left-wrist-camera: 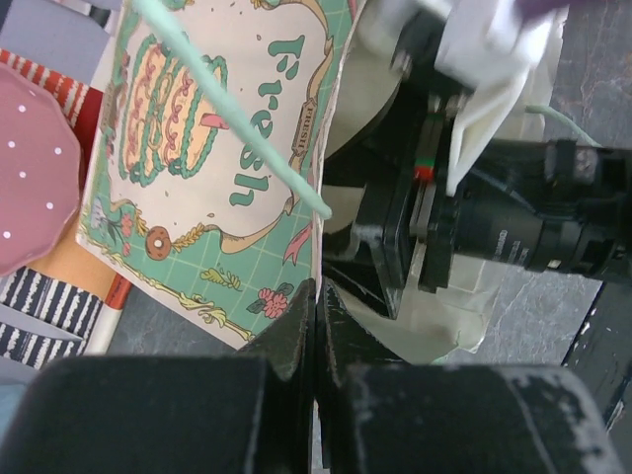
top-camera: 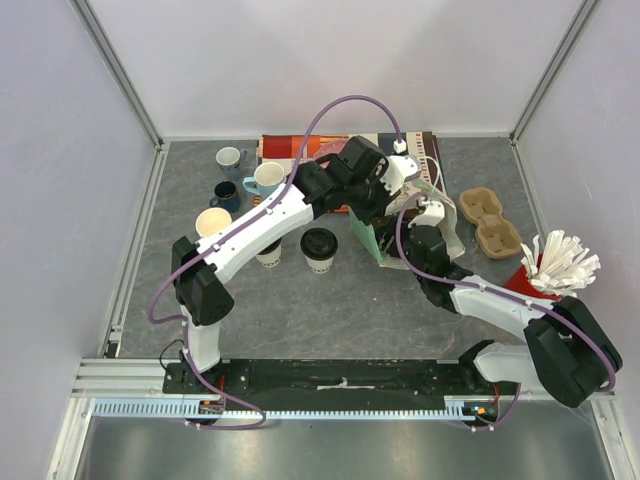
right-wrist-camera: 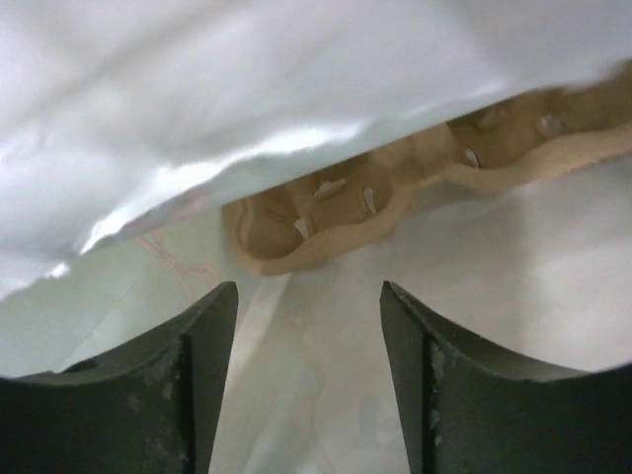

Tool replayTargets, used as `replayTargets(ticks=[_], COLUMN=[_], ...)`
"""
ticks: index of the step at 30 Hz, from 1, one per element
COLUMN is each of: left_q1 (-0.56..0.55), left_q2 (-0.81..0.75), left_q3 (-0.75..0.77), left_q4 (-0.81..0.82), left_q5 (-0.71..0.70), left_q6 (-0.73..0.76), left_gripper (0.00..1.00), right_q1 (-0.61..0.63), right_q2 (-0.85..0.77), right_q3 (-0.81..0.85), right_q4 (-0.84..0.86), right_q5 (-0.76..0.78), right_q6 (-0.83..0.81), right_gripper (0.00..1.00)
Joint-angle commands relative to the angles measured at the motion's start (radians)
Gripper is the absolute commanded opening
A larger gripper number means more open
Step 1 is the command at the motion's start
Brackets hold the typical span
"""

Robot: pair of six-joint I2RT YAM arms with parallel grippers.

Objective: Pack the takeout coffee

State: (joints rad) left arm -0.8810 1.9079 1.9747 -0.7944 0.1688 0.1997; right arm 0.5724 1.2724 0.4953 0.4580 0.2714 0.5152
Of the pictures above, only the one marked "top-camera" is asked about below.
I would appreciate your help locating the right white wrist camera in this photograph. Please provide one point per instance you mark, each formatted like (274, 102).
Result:
(430, 213)

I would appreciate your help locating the dark blue mug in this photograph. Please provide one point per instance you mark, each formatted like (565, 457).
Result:
(226, 196)

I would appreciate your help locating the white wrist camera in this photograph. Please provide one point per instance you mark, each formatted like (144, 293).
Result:
(430, 213)
(401, 168)

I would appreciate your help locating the white wrapped straws bundle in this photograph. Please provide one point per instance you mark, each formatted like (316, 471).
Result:
(561, 266)

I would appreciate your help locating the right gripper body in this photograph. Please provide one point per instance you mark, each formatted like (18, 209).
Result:
(397, 232)

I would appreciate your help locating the pink dotted plate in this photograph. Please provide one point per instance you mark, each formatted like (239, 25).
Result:
(334, 147)

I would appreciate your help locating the red straw holder cup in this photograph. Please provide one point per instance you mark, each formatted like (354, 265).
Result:
(519, 283)

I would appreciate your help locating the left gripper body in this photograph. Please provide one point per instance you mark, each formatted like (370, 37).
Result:
(368, 198)

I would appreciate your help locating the green paper gift bag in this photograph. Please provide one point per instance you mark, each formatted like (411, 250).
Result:
(367, 234)

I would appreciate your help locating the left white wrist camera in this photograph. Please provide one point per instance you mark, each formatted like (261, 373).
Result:
(401, 168)

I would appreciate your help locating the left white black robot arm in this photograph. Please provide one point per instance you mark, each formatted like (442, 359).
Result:
(360, 176)

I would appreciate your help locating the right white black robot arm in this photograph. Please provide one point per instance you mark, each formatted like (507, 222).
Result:
(563, 348)

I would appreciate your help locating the white paper cup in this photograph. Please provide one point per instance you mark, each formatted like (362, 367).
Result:
(271, 255)
(212, 221)
(319, 267)

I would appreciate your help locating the small grey cup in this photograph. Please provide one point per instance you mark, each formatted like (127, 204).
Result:
(230, 161)

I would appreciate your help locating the cardboard cup carrier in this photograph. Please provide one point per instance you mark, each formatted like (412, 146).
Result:
(497, 237)

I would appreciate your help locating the black coffee cup lid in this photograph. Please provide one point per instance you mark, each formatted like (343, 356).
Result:
(319, 244)

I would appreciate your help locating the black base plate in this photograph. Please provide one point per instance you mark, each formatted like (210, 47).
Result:
(241, 377)

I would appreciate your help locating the light blue mug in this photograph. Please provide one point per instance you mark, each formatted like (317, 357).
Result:
(266, 179)

